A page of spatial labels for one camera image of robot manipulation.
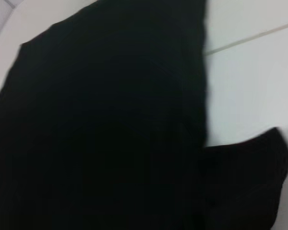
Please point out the black t-shirt with FREE print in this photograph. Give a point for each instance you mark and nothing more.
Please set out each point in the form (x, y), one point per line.
(110, 119)

